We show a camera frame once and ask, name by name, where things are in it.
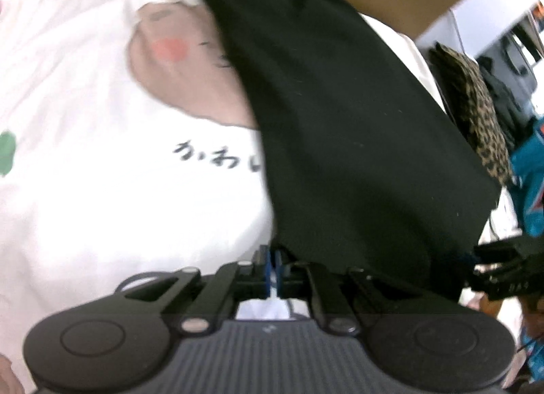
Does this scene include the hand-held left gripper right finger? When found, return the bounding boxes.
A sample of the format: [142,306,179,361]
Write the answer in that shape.
[274,250,426,335]

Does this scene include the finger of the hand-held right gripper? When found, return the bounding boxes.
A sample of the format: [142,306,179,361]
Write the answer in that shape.
[473,236,544,265]
[461,264,544,302]

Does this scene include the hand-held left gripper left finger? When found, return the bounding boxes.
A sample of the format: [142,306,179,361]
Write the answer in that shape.
[115,245,273,333]

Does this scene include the black shorts with bear print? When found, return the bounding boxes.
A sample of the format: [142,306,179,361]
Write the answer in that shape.
[200,0,502,293]

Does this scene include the black clothes pile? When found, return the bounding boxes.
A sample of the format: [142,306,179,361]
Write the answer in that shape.
[478,56,536,148]

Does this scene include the teal printed garment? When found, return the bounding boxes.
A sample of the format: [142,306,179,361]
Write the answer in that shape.
[508,116,544,237]

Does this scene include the leopard print cloth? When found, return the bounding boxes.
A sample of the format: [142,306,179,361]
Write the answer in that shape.
[427,41,513,186]

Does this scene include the cream bear print bed sheet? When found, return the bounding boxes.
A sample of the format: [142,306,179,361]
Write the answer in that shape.
[0,0,447,378]

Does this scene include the grey bag with black handles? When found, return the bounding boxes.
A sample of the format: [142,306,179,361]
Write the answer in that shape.
[457,16,544,118]

